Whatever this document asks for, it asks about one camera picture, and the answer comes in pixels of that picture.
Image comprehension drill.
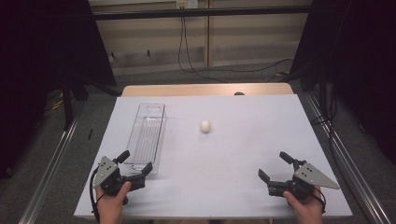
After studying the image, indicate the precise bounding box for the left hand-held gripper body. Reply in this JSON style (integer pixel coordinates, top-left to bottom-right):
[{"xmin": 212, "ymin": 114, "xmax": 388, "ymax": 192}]
[{"xmin": 92, "ymin": 155, "xmax": 147, "ymax": 197}]

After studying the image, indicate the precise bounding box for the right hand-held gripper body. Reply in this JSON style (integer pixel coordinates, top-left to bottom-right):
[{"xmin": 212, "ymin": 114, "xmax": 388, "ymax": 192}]
[{"xmin": 267, "ymin": 159, "xmax": 341, "ymax": 201}]

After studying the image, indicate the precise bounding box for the clear plastic container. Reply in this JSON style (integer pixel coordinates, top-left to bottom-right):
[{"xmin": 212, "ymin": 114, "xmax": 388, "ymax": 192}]
[{"xmin": 125, "ymin": 103, "xmax": 167, "ymax": 175}]

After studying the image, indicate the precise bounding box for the white egg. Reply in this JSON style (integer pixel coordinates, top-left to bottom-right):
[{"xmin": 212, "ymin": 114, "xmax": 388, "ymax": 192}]
[{"xmin": 199, "ymin": 119, "xmax": 212, "ymax": 134}]

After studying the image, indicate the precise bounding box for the person's left hand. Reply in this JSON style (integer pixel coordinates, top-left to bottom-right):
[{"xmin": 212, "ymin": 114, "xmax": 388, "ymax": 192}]
[{"xmin": 95, "ymin": 180, "xmax": 133, "ymax": 217}]

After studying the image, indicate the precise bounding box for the person's right hand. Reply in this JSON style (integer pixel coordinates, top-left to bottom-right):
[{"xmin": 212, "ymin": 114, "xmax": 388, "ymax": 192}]
[{"xmin": 282, "ymin": 185, "xmax": 325, "ymax": 219}]

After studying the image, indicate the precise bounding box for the wooden table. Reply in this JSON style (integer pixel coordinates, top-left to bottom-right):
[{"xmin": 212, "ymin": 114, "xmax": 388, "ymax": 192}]
[{"xmin": 120, "ymin": 82, "xmax": 295, "ymax": 98}]

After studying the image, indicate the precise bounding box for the black curtain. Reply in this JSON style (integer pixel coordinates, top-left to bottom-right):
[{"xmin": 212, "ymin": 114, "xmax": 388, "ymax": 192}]
[
  {"xmin": 288, "ymin": 0, "xmax": 396, "ymax": 164},
  {"xmin": 0, "ymin": 0, "xmax": 118, "ymax": 180}
]

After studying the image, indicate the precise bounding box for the black horizontal bar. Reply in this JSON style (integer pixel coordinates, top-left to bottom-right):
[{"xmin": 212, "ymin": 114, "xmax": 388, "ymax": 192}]
[{"xmin": 92, "ymin": 5, "xmax": 313, "ymax": 21}]

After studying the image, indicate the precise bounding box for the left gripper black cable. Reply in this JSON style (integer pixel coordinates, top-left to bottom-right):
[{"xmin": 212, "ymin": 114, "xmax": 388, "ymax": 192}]
[{"xmin": 89, "ymin": 167, "xmax": 106, "ymax": 224}]

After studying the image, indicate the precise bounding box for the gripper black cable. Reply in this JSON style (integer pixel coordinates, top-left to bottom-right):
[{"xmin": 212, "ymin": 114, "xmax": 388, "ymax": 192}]
[
  {"xmin": 313, "ymin": 186, "xmax": 328, "ymax": 215},
  {"xmin": 89, "ymin": 167, "xmax": 106, "ymax": 224}
]

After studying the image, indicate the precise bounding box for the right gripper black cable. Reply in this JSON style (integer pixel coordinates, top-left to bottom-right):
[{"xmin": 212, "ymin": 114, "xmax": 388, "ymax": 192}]
[{"xmin": 313, "ymin": 186, "xmax": 328, "ymax": 215}]

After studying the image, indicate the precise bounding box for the metal floor rail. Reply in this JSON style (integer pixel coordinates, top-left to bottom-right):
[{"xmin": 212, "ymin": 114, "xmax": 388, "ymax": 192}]
[
  {"xmin": 18, "ymin": 116, "xmax": 80, "ymax": 224},
  {"xmin": 304, "ymin": 92, "xmax": 394, "ymax": 224}
]

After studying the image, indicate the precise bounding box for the yellow floor cable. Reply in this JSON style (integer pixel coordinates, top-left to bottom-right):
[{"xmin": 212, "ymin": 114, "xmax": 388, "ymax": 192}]
[{"xmin": 45, "ymin": 91, "xmax": 64, "ymax": 112}]

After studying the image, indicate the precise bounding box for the black power cable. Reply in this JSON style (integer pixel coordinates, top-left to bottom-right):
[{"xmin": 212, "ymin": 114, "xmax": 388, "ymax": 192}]
[
  {"xmin": 177, "ymin": 17, "xmax": 230, "ymax": 84},
  {"xmin": 181, "ymin": 17, "xmax": 295, "ymax": 75}
]

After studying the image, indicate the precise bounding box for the white wall socket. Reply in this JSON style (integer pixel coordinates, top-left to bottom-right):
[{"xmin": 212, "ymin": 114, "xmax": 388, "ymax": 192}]
[{"xmin": 176, "ymin": 0, "xmax": 200, "ymax": 10}]

